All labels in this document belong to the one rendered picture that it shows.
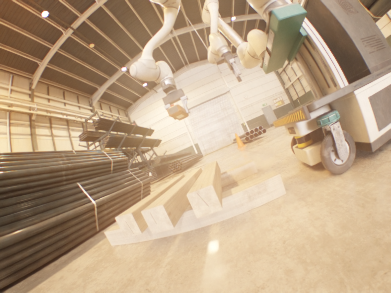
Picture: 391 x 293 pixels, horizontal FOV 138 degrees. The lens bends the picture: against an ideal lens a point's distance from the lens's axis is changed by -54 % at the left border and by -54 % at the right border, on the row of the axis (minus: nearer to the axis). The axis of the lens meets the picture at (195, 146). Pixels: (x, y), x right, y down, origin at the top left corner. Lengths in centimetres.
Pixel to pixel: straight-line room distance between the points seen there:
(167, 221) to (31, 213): 94
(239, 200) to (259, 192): 9
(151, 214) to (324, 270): 56
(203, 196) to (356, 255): 50
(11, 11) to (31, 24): 155
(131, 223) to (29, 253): 78
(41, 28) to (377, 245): 1098
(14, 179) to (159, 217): 111
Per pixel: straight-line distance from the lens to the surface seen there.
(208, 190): 57
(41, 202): 133
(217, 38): 117
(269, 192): 73
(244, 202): 72
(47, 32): 1077
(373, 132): 75
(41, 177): 148
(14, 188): 140
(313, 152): 82
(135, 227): 72
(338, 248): 43
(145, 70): 92
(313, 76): 114
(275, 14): 75
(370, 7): 306
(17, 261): 122
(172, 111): 83
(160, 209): 60
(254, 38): 125
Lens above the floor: 31
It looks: 3 degrees up
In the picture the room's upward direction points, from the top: 23 degrees counter-clockwise
